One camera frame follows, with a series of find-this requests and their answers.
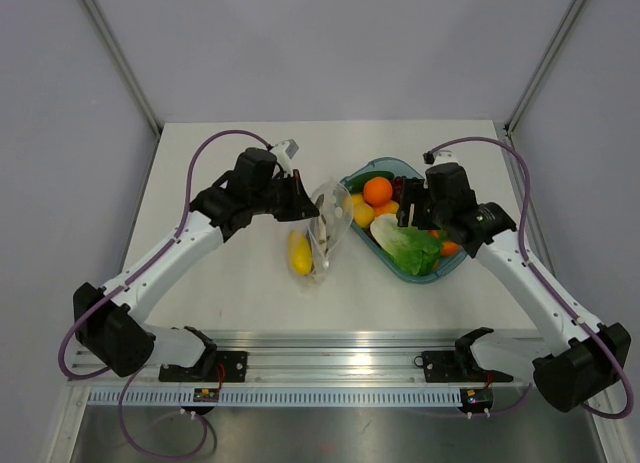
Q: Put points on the yellow lemon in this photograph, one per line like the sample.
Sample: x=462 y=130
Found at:
x=357 y=199

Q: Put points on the clear dotted zip bag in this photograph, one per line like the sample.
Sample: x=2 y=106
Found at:
x=312 y=244

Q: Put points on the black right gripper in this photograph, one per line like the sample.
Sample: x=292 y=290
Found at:
x=415 y=192

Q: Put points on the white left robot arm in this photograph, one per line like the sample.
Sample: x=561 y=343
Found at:
x=110 y=321

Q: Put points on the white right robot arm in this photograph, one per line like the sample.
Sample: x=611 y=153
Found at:
x=585 y=356

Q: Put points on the yellow bell pepper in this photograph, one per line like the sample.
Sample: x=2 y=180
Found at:
x=299 y=252

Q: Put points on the orange persimmon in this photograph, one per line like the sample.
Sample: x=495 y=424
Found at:
x=390 y=207

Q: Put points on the aluminium frame post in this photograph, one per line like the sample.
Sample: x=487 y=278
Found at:
x=544 y=65
x=108 y=39

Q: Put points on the grey toy fish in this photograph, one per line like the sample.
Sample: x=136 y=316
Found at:
x=320 y=230

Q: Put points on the left aluminium frame post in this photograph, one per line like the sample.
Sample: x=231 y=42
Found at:
x=108 y=39

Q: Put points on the red grapes bunch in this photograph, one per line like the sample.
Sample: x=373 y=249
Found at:
x=397 y=187

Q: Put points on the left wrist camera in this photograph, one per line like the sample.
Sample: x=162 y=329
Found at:
x=285 y=151

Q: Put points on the aluminium mounting rail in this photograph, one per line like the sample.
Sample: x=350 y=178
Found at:
x=356 y=358

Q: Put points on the green cucumber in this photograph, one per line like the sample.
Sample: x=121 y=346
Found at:
x=367 y=180

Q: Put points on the orange fruit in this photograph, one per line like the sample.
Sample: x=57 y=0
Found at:
x=378 y=191

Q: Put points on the teal plastic basket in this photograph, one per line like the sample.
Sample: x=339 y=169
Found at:
x=397 y=168

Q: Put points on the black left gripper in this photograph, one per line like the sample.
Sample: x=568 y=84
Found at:
x=300 y=205

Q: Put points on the right aluminium frame post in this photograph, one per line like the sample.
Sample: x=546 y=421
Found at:
x=544 y=65

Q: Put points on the white slotted cable duct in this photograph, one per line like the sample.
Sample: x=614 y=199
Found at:
x=278 y=397

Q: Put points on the yellow peach fruit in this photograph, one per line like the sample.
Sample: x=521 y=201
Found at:
x=363 y=215

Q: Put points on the green white lettuce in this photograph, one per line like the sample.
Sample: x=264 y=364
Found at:
x=414 y=251

